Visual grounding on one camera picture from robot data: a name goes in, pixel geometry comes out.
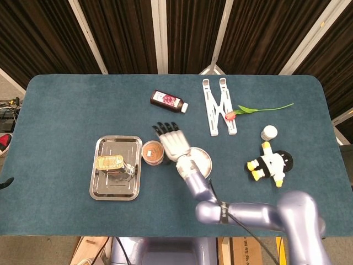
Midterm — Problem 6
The rectangular stainless steel tray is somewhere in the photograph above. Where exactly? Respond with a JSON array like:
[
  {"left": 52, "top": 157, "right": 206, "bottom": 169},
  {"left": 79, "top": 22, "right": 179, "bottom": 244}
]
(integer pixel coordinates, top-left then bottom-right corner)
[{"left": 88, "top": 135, "right": 143, "bottom": 202}]

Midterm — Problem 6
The lavender robot torso base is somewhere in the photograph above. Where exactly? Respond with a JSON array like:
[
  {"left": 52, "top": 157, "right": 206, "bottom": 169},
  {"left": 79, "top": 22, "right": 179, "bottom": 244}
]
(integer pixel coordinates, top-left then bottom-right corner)
[{"left": 110, "top": 236, "right": 218, "bottom": 265}]

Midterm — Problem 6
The dark juice bottle white cap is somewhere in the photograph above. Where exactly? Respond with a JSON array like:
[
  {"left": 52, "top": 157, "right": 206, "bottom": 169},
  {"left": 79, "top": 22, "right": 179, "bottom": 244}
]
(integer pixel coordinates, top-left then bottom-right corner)
[{"left": 149, "top": 89, "right": 189, "bottom": 113}]

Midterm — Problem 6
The white frame post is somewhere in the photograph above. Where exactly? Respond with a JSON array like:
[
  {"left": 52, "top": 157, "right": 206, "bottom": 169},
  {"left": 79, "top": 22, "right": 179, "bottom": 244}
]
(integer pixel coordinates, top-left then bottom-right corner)
[
  {"left": 68, "top": 0, "right": 109, "bottom": 75},
  {"left": 278, "top": 0, "right": 340, "bottom": 76},
  {"left": 198, "top": 0, "right": 235, "bottom": 75},
  {"left": 151, "top": 0, "right": 169, "bottom": 75}
]

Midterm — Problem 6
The penguin plush toy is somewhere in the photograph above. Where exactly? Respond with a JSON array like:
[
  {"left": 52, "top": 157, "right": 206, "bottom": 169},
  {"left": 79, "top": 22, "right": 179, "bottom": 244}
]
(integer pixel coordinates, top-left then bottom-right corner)
[{"left": 246, "top": 141, "right": 295, "bottom": 188}]

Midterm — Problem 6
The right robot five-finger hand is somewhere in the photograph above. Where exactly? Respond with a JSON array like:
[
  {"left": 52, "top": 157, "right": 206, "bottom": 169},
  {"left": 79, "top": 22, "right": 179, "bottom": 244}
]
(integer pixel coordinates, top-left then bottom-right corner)
[{"left": 152, "top": 121, "right": 191, "bottom": 166}]

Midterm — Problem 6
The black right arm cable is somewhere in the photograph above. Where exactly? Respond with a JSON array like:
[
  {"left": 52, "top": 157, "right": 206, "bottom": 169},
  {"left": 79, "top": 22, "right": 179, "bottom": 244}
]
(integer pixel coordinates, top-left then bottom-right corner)
[{"left": 208, "top": 178, "right": 280, "bottom": 265}]

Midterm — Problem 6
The brown cardboard box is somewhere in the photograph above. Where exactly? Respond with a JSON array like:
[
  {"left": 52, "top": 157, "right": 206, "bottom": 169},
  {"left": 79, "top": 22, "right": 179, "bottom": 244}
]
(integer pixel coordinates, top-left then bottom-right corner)
[{"left": 217, "top": 236, "right": 263, "bottom": 265}]

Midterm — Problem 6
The gold sardine tin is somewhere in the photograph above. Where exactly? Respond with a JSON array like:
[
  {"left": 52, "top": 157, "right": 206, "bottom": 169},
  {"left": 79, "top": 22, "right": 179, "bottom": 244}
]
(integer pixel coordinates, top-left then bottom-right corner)
[{"left": 95, "top": 154, "right": 137, "bottom": 180}]

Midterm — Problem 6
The small white jar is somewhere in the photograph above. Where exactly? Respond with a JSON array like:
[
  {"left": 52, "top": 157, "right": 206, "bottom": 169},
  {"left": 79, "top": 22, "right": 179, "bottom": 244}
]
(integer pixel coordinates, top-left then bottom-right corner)
[{"left": 260, "top": 125, "right": 278, "bottom": 141}]

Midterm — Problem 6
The black cable bundle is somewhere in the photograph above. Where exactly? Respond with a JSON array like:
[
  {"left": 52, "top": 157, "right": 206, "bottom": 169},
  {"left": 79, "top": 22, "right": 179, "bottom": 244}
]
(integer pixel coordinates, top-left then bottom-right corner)
[{"left": 0, "top": 96, "right": 23, "bottom": 133}]

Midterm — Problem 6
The dark brown curtain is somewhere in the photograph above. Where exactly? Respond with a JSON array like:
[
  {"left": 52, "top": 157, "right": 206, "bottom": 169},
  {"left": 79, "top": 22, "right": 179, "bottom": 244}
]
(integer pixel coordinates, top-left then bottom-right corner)
[{"left": 0, "top": 0, "right": 353, "bottom": 130}]

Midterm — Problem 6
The red and black shoe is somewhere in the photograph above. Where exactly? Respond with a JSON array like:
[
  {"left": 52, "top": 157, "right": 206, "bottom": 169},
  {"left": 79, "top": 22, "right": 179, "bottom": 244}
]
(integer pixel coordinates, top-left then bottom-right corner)
[{"left": 0, "top": 133, "right": 14, "bottom": 157}]

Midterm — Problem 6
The white folding laptop stand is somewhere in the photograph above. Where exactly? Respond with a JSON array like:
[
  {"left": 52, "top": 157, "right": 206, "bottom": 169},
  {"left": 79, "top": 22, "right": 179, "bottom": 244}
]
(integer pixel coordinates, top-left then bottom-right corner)
[{"left": 202, "top": 77, "right": 238, "bottom": 137}]

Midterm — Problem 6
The yellow strap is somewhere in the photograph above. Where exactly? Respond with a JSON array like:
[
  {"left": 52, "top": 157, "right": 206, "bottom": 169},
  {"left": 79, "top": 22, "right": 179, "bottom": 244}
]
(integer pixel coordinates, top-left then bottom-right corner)
[{"left": 275, "top": 237, "right": 285, "bottom": 265}]

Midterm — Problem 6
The artificial pink tulip flower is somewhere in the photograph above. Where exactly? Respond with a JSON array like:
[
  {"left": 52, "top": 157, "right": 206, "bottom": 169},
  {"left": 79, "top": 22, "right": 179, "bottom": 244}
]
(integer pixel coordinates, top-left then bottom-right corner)
[{"left": 224, "top": 103, "right": 295, "bottom": 121}]

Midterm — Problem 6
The blue felt table cover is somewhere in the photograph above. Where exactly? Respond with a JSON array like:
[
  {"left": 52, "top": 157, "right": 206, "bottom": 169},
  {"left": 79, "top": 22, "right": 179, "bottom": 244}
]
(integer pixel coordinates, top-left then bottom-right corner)
[{"left": 0, "top": 73, "right": 353, "bottom": 238}]

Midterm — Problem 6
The light wooden crate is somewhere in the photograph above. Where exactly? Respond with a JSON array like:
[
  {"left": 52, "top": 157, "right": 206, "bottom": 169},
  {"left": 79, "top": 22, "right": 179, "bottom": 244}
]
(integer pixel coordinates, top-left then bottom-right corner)
[{"left": 70, "top": 236, "right": 111, "bottom": 265}]

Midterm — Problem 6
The round stainless steel plate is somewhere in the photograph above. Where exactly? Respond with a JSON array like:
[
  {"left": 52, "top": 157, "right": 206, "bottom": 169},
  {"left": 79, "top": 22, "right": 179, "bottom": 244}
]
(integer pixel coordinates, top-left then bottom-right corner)
[{"left": 189, "top": 146, "right": 213, "bottom": 179}]

